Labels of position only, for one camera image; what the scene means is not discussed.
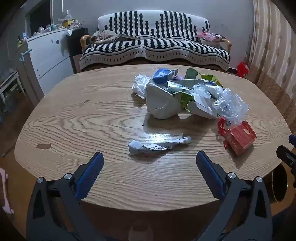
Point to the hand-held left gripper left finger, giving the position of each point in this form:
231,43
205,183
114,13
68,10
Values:
90,176

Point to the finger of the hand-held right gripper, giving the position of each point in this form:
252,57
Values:
292,139
285,155

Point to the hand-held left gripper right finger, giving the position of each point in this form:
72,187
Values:
210,176

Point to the black round bin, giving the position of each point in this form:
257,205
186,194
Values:
279,183

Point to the green white torn carton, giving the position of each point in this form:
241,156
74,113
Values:
209,77

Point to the pink purple wrapper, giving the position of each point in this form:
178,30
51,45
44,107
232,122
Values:
179,77

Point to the blue white plastic bag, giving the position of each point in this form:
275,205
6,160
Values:
161,75

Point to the red cardboard box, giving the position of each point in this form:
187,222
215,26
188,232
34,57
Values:
240,136

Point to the red ribbon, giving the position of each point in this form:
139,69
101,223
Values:
220,126

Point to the crumpled printed paper strip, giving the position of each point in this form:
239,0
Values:
148,146

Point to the clear plastic wrap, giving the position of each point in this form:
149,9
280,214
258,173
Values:
231,104

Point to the red bag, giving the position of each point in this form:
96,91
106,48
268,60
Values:
242,69

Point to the pink soft item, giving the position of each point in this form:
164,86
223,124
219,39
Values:
5,194

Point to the white paper bag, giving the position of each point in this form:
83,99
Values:
159,102

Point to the beige patterned curtain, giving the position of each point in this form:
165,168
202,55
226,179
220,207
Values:
272,46

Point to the brown cardboard box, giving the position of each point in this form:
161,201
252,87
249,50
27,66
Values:
76,63

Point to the white rack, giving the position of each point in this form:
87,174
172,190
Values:
10,83

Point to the white dresser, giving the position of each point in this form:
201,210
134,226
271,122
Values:
48,58

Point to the pink printed cushion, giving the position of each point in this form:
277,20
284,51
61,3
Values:
210,36

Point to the black cabinet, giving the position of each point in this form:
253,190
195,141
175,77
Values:
75,44

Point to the black white striped sofa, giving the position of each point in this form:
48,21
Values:
161,48

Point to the beige plush toy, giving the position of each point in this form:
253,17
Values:
104,36

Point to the grey book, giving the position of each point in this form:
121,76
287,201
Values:
128,37

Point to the clutter of small items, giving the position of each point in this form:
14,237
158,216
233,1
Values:
49,27

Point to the yellow box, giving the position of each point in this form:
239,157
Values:
67,23

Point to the wooden frame sofa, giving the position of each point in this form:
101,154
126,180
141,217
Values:
84,38

